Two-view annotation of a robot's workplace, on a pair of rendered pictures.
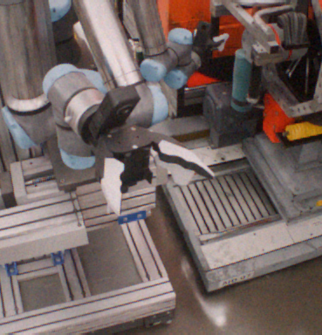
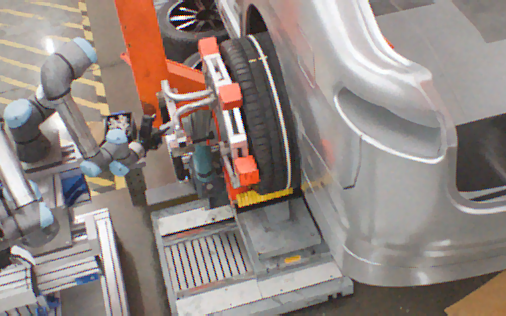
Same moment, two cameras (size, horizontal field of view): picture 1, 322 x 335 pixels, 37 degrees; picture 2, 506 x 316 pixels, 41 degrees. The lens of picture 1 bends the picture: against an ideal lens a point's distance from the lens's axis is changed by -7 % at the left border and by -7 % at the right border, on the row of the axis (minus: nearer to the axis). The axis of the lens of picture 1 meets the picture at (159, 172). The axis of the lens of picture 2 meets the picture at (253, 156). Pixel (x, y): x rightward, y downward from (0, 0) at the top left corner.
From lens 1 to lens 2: 1.41 m
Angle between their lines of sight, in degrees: 7
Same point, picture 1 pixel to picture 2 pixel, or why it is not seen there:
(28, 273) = not seen: outside the picture
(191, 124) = (188, 187)
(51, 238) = (6, 298)
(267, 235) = (237, 291)
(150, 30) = (80, 140)
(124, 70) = (20, 195)
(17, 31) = not seen: outside the picture
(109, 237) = (91, 295)
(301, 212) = (268, 269)
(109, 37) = (9, 175)
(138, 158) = (1, 255)
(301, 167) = (272, 227)
